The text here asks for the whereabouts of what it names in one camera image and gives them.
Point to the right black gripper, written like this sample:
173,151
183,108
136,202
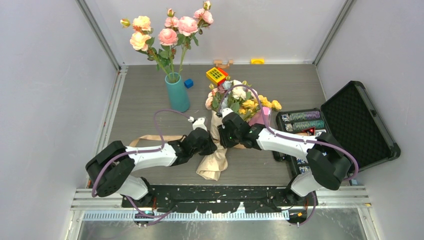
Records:
222,130

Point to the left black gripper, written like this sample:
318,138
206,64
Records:
210,147

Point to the paper flower bouquet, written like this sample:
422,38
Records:
237,98

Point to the teal ceramic vase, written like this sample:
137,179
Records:
177,93

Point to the tan satin ribbon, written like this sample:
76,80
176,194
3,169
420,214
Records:
162,138

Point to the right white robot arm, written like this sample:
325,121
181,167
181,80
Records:
328,162

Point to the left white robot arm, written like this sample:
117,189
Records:
111,169

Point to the pink plastic box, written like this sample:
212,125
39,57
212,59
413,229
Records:
261,117

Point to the colourful toy block house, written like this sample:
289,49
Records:
217,76

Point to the small blue cube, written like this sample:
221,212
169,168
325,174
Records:
188,83

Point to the wooden toy piece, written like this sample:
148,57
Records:
220,64

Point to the yellow toy block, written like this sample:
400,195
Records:
257,61

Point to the red triangle card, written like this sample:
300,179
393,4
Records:
310,131

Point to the pink peach rose stems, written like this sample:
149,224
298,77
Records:
169,47

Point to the black poker chip case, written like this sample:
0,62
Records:
350,116

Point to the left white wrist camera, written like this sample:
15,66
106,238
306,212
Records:
198,123

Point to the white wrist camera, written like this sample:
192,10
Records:
198,123
224,112

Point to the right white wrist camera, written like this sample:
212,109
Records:
224,112

